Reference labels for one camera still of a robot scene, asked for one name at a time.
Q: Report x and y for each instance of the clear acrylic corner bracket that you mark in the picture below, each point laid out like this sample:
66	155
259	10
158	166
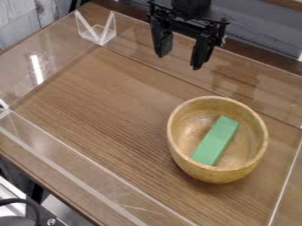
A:
98	34

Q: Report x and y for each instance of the black equipment with bolt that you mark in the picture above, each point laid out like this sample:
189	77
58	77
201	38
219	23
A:
48	218

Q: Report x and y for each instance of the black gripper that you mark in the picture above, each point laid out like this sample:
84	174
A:
191	18

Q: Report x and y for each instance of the green rectangular block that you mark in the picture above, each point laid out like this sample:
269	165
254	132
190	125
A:
215	141

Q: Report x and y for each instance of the clear acrylic tray wall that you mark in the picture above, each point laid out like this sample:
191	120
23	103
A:
83	128

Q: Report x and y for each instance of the brown wooden bowl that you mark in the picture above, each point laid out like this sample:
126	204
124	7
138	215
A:
187	125

